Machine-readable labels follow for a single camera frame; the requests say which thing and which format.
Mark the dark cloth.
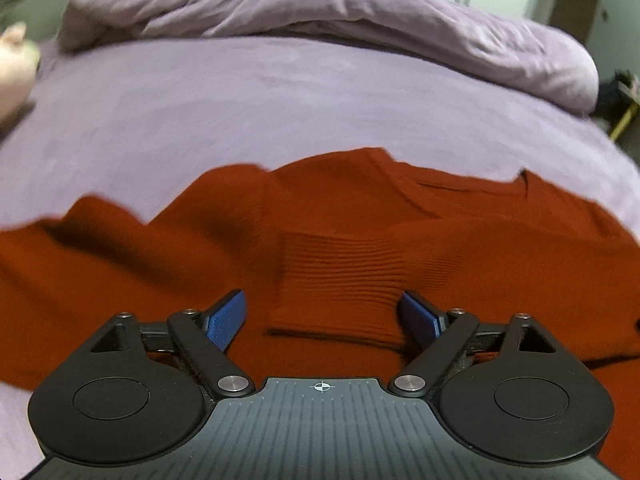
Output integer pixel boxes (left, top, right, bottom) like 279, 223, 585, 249
595, 77, 632, 121

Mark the purple duvet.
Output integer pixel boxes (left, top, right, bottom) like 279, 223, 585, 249
57, 0, 601, 116

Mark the pale pink plush toy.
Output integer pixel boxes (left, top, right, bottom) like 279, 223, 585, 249
0, 21, 41, 123

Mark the round yellow-legged side table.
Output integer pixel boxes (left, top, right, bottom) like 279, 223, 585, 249
607, 72, 640, 142

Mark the red knit sweater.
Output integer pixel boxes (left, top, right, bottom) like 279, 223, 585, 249
0, 147, 640, 480

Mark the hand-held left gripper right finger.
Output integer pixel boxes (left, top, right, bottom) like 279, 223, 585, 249
390, 289, 557, 400

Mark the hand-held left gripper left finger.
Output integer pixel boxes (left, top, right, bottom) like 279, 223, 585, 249
87, 289, 256, 400

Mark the purple bed sheet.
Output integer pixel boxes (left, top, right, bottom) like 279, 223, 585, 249
0, 30, 640, 480

